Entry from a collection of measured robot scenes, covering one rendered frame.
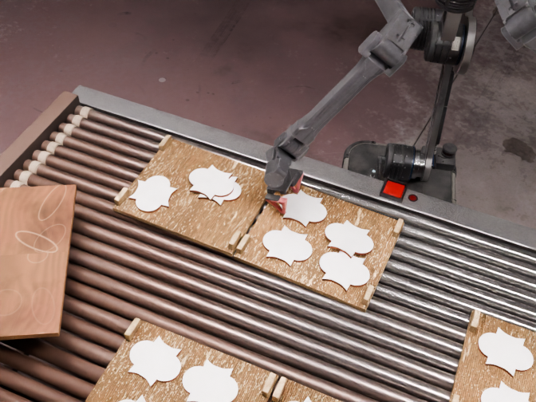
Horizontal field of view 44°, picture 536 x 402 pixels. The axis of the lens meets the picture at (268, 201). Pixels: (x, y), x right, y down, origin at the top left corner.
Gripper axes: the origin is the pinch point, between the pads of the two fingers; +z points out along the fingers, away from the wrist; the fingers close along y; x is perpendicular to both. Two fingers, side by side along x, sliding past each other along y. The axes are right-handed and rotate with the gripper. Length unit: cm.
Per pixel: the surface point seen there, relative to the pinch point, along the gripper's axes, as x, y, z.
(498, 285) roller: -62, 2, 23
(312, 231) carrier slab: -10.0, -6.7, 4.6
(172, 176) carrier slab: 36.8, -7.0, -10.0
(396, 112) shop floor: 34, 168, 91
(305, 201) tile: -4.1, 2.7, 1.9
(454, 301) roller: -53, -9, 20
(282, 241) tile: -4.6, -14.9, 1.8
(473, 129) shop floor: -7, 175, 104
